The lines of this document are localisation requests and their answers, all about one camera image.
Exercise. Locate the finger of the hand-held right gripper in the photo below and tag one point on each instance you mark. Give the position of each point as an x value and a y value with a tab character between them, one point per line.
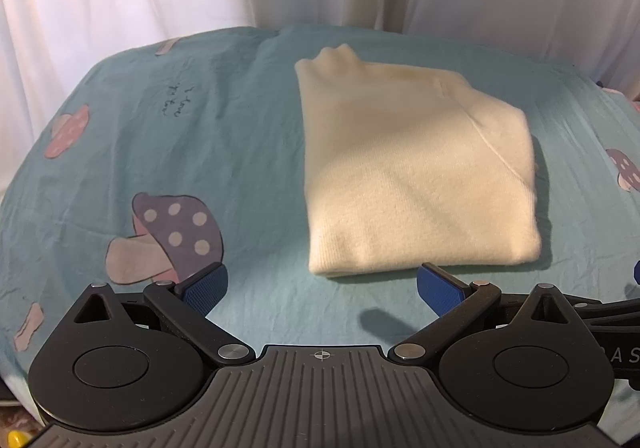
637	274

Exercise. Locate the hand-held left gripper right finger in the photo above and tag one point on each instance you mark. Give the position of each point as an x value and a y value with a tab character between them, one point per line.
440	288

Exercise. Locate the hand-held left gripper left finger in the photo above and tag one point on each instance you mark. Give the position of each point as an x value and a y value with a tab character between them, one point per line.
205	290

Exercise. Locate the cream knit sweater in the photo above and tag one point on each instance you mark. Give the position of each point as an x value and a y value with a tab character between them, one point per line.
410	168

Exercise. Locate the teal mushroom print bed sheet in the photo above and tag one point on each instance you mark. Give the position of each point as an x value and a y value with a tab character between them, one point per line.
240	138

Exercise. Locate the yellow object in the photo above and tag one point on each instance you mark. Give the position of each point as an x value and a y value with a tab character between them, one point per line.
19	439

